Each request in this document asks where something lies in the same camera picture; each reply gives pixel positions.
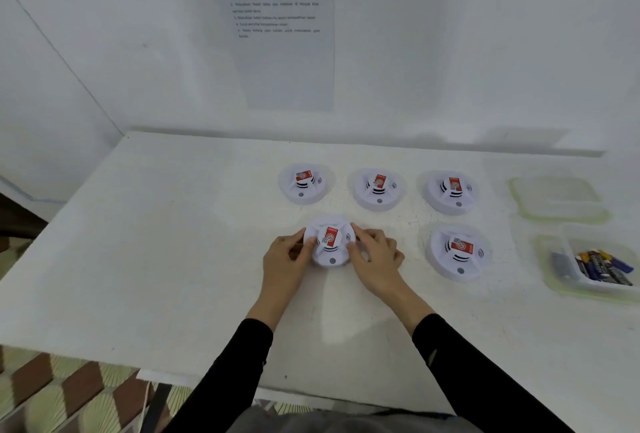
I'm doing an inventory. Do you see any patterned mat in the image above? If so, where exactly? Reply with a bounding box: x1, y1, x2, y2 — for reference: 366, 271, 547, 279
0, 344, 301, 433

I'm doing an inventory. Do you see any black table leg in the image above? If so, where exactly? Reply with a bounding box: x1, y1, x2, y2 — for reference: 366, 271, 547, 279
147, 382, 173, 433

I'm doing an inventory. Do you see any person's right hand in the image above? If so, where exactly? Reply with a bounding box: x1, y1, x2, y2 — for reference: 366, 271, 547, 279
345, 222, 435, 338

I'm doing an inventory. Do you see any white paper with text lines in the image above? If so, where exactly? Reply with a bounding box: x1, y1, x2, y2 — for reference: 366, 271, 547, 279
203, 0, 335, 113

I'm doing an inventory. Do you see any white round smoke detector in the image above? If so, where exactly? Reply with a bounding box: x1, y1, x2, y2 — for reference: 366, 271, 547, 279
421, 169, 481, 216
303, 214, 357, 270
277, 163, 334, 206
349, 167, 405, 211
425, 224, 493, 283

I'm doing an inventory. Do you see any clear plastic container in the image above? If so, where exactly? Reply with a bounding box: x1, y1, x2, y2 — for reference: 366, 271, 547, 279
531, 224, 640, 304
507, 175, 613, 225

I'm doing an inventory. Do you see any person's grey shirt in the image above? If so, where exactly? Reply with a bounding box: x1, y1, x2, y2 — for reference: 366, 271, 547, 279
239, 403, 483, 433

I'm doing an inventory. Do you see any heap of dark batteries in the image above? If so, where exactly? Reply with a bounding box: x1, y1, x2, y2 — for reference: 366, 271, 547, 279
573, 248, 637, 288

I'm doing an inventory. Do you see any person's left forearm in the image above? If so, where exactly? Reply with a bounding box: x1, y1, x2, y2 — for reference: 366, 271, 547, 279
162, 315, 276, 433

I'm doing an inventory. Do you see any person's left hand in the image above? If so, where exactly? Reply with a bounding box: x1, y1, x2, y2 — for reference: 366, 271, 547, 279
246, 228, 317, 332

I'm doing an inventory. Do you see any person's right forearm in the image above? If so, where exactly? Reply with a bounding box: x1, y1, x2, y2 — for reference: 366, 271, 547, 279
407, 312, 576, 433

